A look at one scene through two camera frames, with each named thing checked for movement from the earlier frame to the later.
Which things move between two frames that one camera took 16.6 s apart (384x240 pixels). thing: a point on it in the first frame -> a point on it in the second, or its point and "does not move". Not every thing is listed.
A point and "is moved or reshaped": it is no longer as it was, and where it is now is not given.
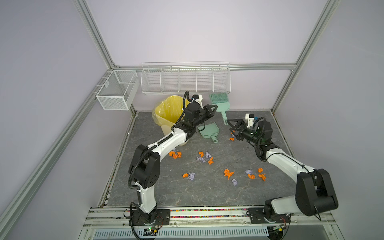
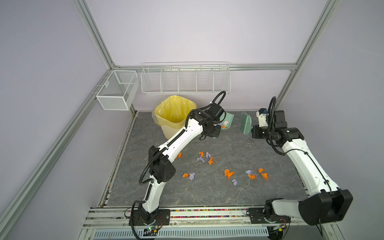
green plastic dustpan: (210, 129) is moved or reshaped
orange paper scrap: (227, 173) does not move
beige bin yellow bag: (167, 110) does not move
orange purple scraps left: (172, 153) does not move
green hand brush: (222, 100) is moved or reshaped
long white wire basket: (186, 78) does not move
